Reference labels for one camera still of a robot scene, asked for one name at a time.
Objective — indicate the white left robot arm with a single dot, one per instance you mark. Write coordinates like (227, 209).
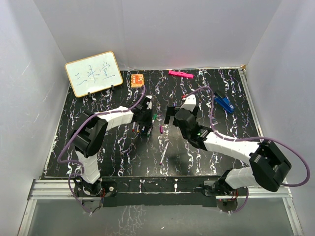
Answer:
(89, 140)

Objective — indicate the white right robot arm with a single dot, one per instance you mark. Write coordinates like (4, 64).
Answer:
(266, 166)

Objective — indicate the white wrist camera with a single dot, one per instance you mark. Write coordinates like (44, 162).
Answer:
(189, 104)
(147, 102)

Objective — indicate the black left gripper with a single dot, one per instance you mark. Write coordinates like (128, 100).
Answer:
(147, 124)

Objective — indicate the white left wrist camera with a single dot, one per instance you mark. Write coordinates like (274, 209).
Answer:
(147, 102)

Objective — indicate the white green marker pen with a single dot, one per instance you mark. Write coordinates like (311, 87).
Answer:
(150, 128)

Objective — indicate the blue stapler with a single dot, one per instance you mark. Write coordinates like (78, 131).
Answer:
(223, 101)

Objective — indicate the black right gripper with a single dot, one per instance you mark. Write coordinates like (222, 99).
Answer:
(171, 111)

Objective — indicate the yellow framed whiteboard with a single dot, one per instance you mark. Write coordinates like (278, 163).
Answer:
(93, 74)

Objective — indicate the white magenta marker pen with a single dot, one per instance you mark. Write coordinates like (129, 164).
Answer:
(163, 154)

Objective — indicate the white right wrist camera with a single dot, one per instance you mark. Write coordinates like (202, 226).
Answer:
(189, 104)

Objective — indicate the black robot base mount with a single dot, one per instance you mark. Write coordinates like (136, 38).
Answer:
(156, 191)

